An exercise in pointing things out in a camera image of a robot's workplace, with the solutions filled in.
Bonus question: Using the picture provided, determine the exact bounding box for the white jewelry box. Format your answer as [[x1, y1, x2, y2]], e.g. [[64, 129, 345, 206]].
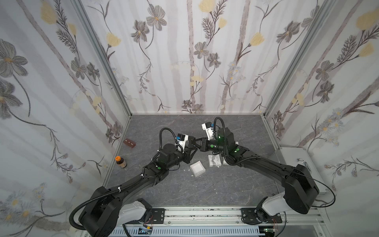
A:
[[208, 155, 222, 167]]

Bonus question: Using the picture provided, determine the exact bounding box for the white box base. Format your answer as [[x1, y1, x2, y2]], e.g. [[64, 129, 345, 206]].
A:
[[190, 161, 206, 177]]

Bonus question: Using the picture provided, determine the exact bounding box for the white jewelry box lid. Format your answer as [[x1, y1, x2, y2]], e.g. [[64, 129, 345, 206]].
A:
[[223, 156, 235, 166]]

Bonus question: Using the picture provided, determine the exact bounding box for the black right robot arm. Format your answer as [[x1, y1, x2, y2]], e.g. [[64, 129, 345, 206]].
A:
[[193, 129, 319, 216]]

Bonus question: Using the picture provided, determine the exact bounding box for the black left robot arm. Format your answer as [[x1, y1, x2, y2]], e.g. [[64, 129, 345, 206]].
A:
[[69, 142, 198, 237]]

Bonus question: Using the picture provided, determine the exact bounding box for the small brown red box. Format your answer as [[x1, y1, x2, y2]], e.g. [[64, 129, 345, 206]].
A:
[[123, 138, 136, 148]]

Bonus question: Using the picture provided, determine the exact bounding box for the brown bottle orange cap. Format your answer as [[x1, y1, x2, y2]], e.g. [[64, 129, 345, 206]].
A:
[[115, 156, 127, 168]]

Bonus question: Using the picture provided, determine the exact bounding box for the silver metal case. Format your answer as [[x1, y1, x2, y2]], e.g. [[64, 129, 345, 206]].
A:
[[270, 147, 329, 199]]

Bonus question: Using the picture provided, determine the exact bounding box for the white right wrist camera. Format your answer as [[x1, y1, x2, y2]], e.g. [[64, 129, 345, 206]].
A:
[[202, 121, 214, 141]]

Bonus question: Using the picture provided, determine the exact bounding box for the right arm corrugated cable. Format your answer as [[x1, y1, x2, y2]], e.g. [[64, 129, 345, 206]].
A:
[[213, 117, 227, 155]]

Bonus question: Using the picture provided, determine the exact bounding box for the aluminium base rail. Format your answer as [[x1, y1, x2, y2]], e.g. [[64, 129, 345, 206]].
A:
[[79, 205, 326, 237]]

